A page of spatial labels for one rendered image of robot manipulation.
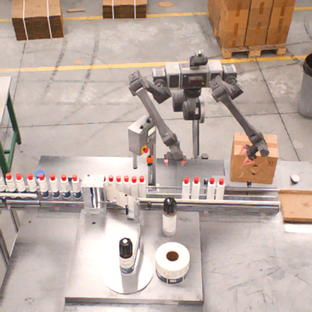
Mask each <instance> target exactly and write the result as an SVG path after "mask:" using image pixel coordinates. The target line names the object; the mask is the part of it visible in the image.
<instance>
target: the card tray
mask: <svg viewBox="0 0 312 312"><path fill-rule="evenodd" d="M278 199H279V202H280V208H281V212H282V218H283V221H291V222H312V190H287V189H280V191H278Z"/></svg>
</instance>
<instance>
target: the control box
mask: <svg viewBox="0 0 312 312"><path fill-rule="evenodd" d="M148 119H149V117H148V116H146V115H143V116H142V117H141V118H140V119H139V120H137V121H136V122H135V123H133V124H132V125H131V126H130V127H128V128H127V131H128V144H129V151H131V152H133V153H135V154H137V155H142V154H143V153H144V151H143V149H144V148H150V147H152V146H153V145H154V144H155V142H156V126H155V131H154V132H153V133H155V137H154V138H153V139H152V140H151V141H150V142H148V143H147V139H148V138H149V137H150V136H151V135H152V134H153V133H152V134H151V135H149V136H148V137H147V131H148V130H149V128H150V127H152V126H153V125H154V122H153V120H151V121H150V122H151V123H150V124H147V123H146V121H147V120H148ZM140 125H143V129H142V130H140Z"/></svg>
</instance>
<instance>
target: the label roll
mask: <svg viewBox="0 0 312 312"><path fill-rule="evenodd" d="M189 263H190V254H189V252H188V250H187V248H186V247H184V246H183V245H181V244H179V243H165V244H163V245H161V246H160V247H159V248H158V249H157V251H156V253H155V273H156V276H157V278H159V279H160V280H161V281H162V282H163V283H165V284H167V285H178V284H180V283H181V282H183V281H184V280H185V279H186V278H187V276H188V271H189Z"/></svg>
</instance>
